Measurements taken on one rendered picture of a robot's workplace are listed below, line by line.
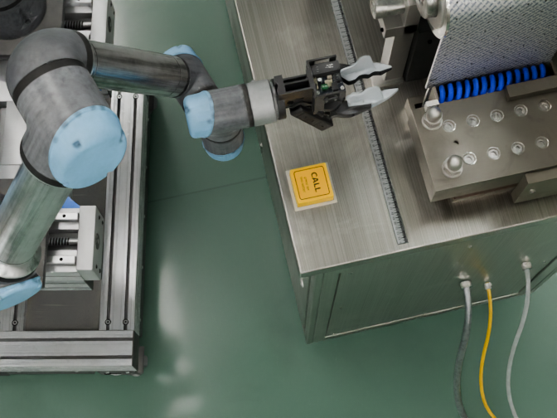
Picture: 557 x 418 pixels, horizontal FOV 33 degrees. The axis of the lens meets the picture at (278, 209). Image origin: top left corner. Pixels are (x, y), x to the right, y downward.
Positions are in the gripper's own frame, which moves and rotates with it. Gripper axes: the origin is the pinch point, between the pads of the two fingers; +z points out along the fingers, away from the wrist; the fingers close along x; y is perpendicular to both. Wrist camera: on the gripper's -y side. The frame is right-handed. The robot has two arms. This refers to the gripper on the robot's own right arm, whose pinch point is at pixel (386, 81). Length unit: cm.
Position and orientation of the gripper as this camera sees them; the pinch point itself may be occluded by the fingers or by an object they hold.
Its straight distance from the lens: 165.9
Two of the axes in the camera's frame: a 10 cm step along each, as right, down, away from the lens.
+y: -0.1, -3.3, -9.4
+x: -2.2, -9.2, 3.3
